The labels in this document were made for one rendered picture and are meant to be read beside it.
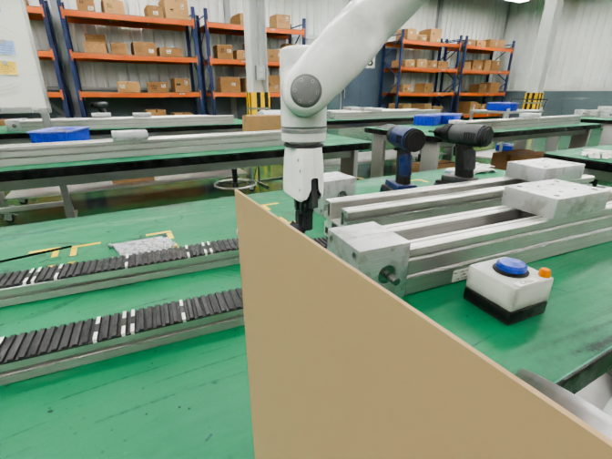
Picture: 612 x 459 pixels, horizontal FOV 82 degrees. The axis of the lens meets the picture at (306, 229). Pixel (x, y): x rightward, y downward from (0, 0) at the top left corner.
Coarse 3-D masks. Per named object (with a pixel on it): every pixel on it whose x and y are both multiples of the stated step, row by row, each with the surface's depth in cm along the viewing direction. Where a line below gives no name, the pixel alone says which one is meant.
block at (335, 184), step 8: (328, 176) 94; (336, 176) 94; (344, 176) 94; (328, 184) 89; (336, 184) 91; (344, 184) 92; (352, 184) 93; (328, 192) 90; (336, 192) 91; (344, 192) 93; (352, 192) 94; (320, 200) 92; (320, 208) 93
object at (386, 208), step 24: (384, 192) 83; (408, 192) 83; (432, 192) 86; (456, 192) 83; (480, 192) 83; (336, 216) 77; (360, 216) 71; (384, 216) 74; (408, 216) 76; (432, 216) 79
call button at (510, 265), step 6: (504, 258) 52; (510, 258) 52; (498, 264) 51; (504, 264) 50; (510, 264) 50; (516, 264) 50; (522, 264) 50; (504, 270) 50; (510, 270) 50; (516, 270) 49; (522, 270) 49
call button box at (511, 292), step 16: (480, 272) 52; (496, 272) 51; (528, 272) 50; (480, 288) 52; (496, 288) 49; (512, 288) 47; (528, 288) 48; (544, 288) 49; (480, 304) 52; (496, 304) 50; (512, 304) 48; (528, 304) 49; (544, 304) 51; (512, 320) 49
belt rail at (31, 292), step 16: (208, 256) 64; (224, 256) 65; (112, 272) 58; (128, 272) 59; (144, 272) 61; (160, 272) 61; (176, 272) 62; (16, 288) 53; (32, 288) 54; (48, 288) 55; (64, 288) 57; (80, 288) 57; (96, 288) 58; (0, 304) 53
